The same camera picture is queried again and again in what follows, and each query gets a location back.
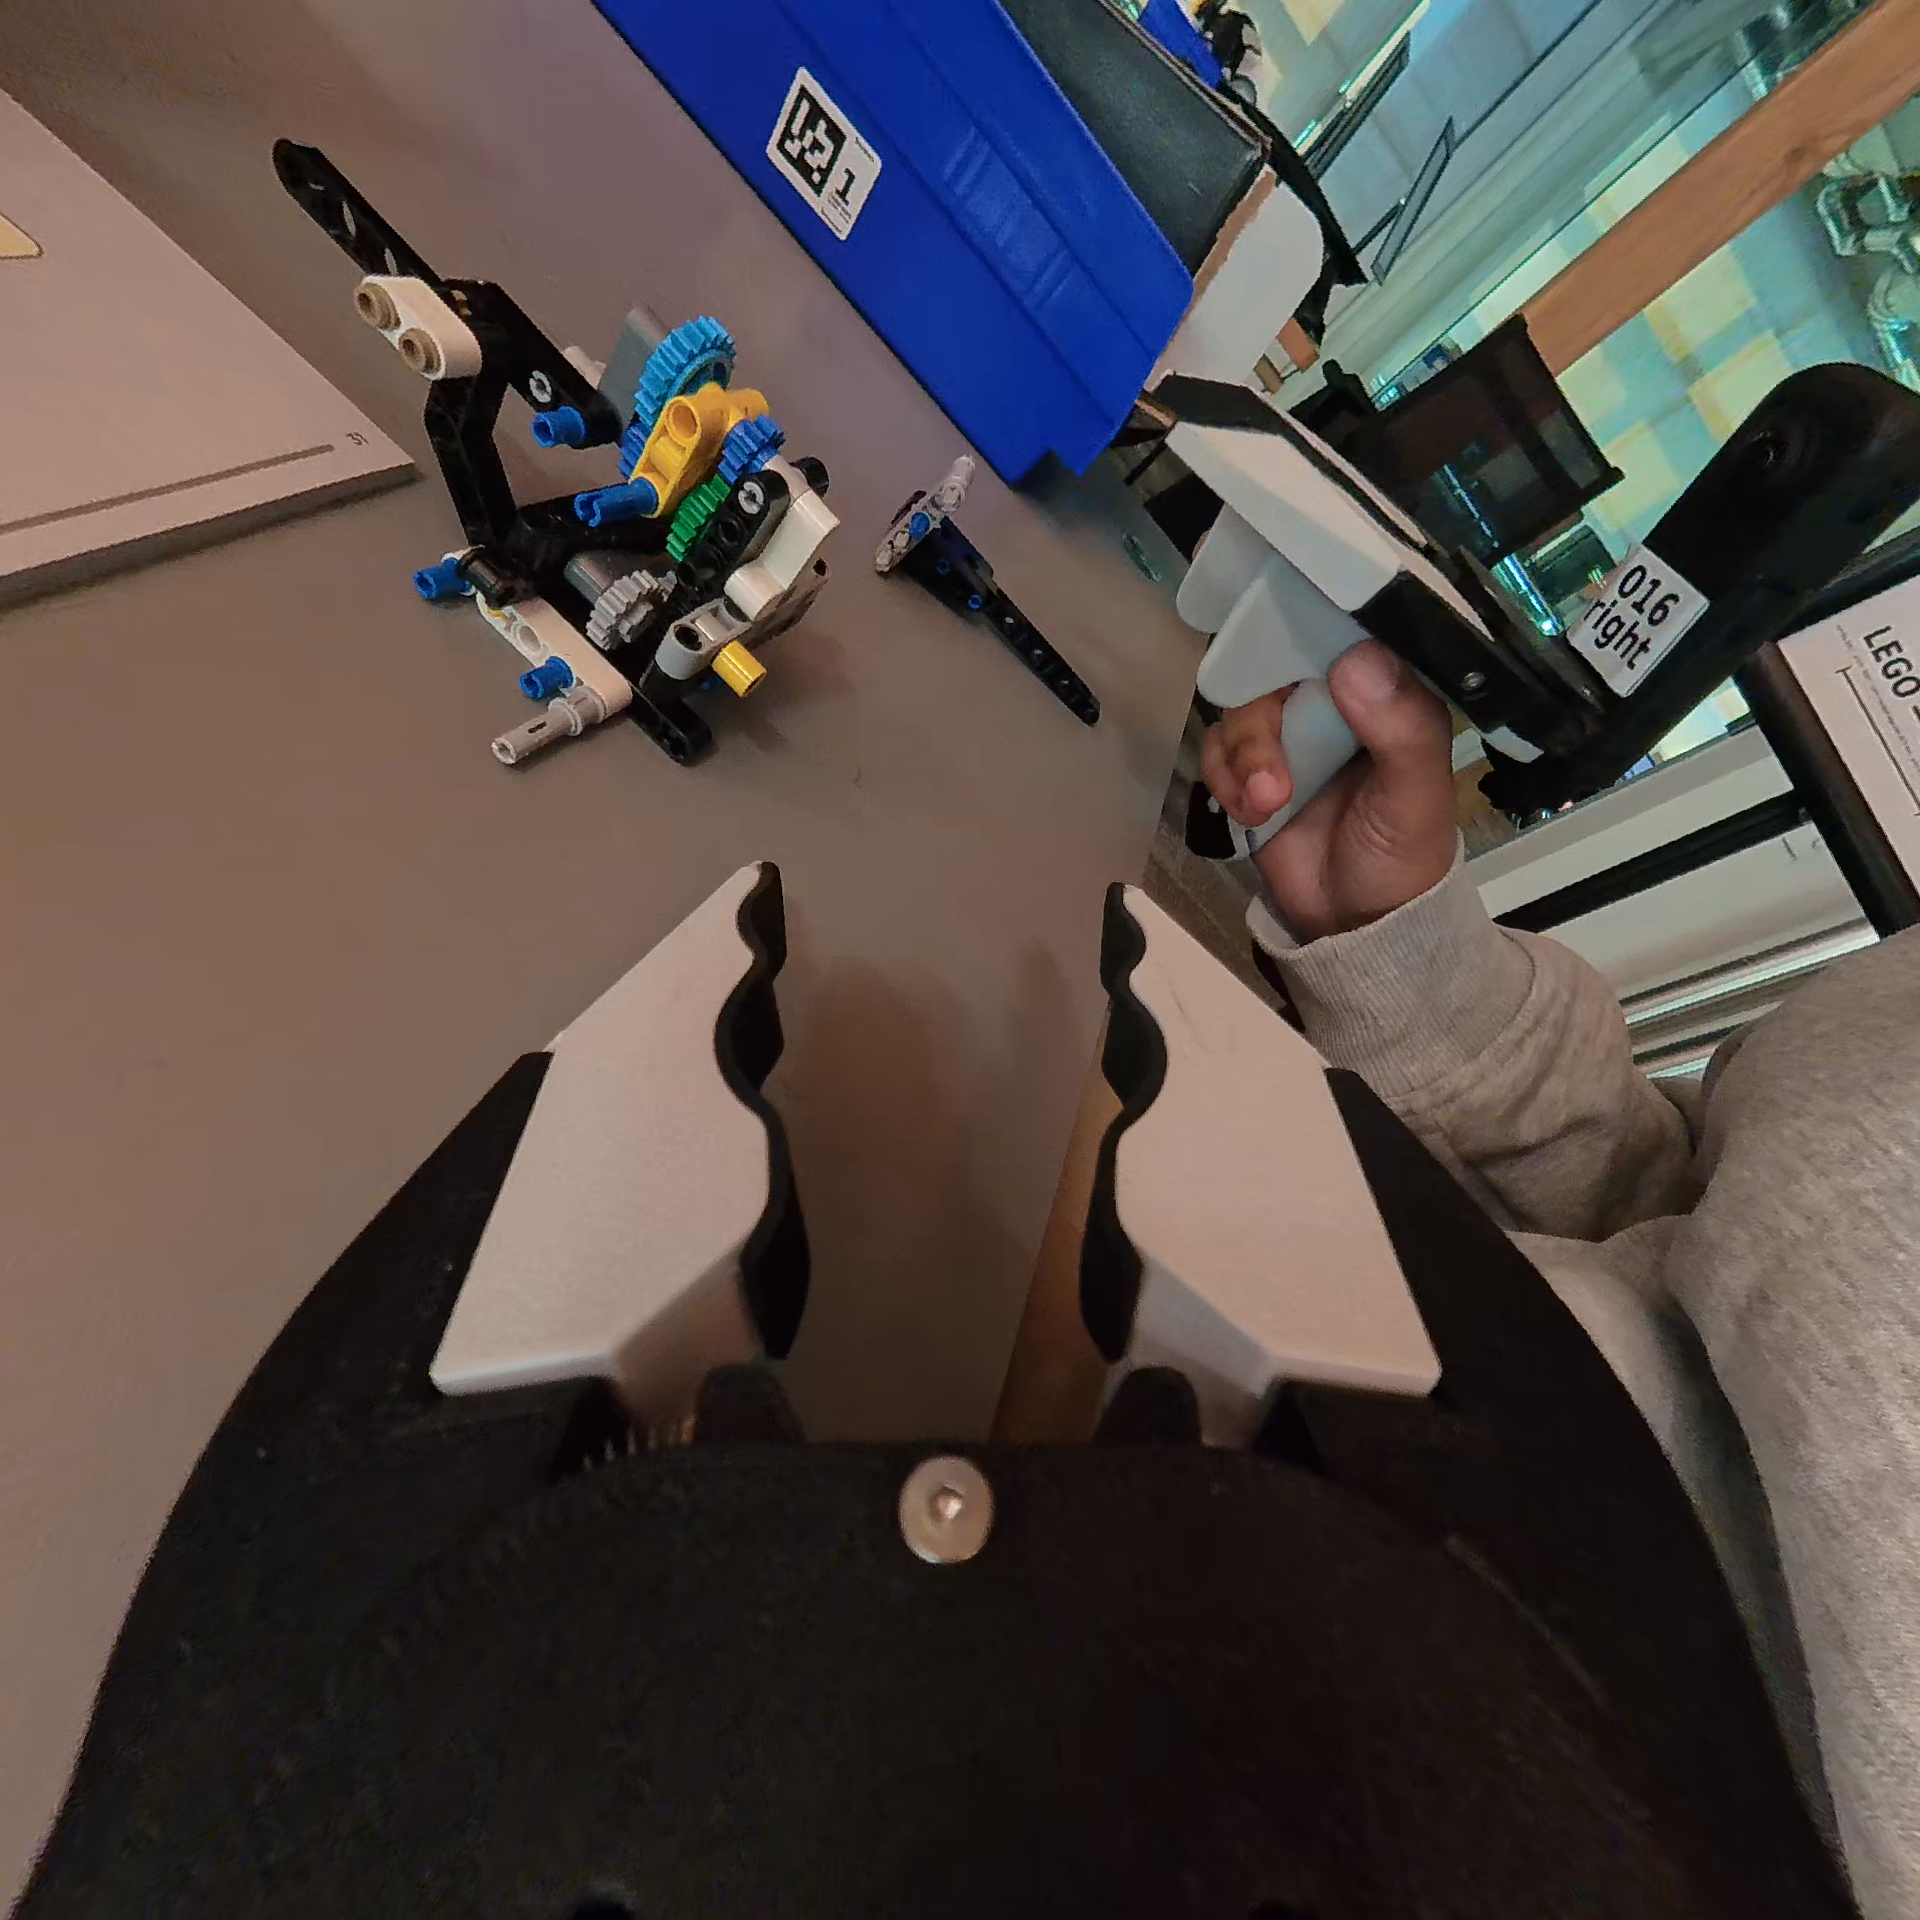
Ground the person's right forearm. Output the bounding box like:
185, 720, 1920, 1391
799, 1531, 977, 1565
1244, 839, 1708, 1242

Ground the wooden beam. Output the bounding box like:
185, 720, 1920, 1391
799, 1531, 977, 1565
1519, 14, 1920, 380

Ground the dark transparent box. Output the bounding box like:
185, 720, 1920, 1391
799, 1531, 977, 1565
1343, 311, 1627, 529

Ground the white printed sign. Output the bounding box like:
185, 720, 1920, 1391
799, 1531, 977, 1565
1777, 612, 1920, 846

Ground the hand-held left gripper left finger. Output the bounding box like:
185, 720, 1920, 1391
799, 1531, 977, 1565
431, 861, 812, 1407

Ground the black sign stand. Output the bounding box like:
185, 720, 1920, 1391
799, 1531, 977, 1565
1736, 643, 1920, 942

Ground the lego instruction booklet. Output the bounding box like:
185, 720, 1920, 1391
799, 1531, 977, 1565
0, 90, 423, 605

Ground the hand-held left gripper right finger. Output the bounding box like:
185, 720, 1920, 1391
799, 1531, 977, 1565
1081, 881, 1442, 1420

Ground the large multicoloured lego gear assembly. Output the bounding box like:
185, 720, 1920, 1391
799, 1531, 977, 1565
274, 138, 843, 768

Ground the small black lego subassembly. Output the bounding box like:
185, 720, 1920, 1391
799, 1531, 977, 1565
877, 453, 1105, 729

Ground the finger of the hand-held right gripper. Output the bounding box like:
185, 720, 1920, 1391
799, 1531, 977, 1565
1146, 373, 1428, 614

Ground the person's right hand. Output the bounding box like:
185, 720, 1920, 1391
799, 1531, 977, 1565
1201, 651, 1468, 942

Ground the blue plastic bin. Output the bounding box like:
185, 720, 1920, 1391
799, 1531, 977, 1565
593, 0, 1196, 486

